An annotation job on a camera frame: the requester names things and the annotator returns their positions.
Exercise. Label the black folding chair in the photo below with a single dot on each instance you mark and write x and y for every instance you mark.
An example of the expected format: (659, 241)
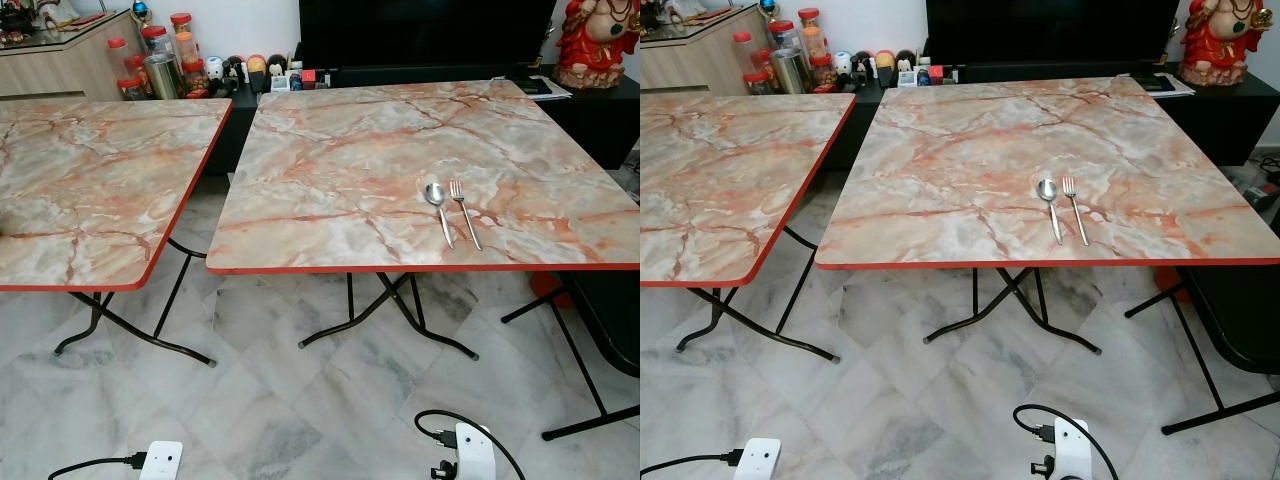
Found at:
(610, 320)
(1235, 320)

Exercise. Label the marble top folding table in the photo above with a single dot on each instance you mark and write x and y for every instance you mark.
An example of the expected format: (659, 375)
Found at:
(720, 185)
(960, 165)
(340, 170)
(80, 190)

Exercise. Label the orange plastic object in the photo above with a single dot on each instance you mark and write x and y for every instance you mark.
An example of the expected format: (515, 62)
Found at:
(546, 290)
(1170, 283)

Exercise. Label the silver metal fork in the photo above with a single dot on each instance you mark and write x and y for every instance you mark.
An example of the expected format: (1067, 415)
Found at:
(466, 213)
(1077, 210)

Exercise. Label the stack of papers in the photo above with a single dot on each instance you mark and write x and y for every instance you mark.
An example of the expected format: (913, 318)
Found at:
(1165, 85)
(545, 89)

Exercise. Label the light wooden cabinet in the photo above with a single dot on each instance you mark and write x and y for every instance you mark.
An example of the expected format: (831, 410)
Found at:
(60, 70)
(690, 65)

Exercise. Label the short red lid jar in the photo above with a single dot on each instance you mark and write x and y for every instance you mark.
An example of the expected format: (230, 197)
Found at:
(132, 90)
(758, 84)

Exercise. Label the red laughing buddha statue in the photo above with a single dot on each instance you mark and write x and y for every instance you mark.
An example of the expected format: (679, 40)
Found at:
(590, 50)
(1215, 50)

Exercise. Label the silver metal spoon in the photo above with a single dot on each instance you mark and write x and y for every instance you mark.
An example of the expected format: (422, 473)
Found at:
(1046, 189)
(435, 193)

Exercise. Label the slim red lid jar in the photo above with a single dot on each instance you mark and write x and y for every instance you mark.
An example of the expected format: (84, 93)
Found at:
(743, 52)
(118, 58)

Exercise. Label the steel cylindrical canister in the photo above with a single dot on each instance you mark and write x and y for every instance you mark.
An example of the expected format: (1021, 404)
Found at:
(162, 78)
(790, 72)

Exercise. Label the red lid snack jar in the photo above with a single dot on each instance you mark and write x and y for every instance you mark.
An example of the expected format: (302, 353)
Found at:
(822, 72)
(194, 78)

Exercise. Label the wide red lid jar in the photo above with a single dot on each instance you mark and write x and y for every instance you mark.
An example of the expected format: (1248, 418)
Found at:
(782, 34)
(155, 40)

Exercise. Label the tall red lid jar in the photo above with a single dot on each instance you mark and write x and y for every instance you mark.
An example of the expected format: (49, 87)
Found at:
(810, 32)
(183, 38)

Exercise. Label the white toy figurine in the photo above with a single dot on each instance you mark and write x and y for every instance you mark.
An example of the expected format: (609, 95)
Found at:
(844, 65)
(214, 68)

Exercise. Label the black toy figurine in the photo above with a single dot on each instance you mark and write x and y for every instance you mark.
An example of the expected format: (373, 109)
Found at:
(863, 63)
(235, 68)

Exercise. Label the yellow toy figurine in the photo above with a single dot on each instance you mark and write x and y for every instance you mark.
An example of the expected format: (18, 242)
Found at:
(886, 68)
(257, 72)

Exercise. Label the black flat screen television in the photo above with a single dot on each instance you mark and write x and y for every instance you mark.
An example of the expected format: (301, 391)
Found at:
(420, 30)
(1050, 30)

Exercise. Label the brown toy figurine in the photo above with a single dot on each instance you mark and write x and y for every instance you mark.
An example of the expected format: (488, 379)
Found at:
(906, 59)
(278, 63)

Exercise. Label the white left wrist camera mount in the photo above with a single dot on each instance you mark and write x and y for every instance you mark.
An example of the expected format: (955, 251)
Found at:
(758, 460)
(162, 460)

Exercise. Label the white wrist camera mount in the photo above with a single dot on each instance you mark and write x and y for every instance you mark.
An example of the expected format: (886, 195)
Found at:
(758, 460)
(477, 455)
(162, 460)
(1072, 450)

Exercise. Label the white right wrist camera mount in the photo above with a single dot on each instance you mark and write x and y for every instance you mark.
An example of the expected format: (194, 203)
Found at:
(1072, 450)
(477, 455)

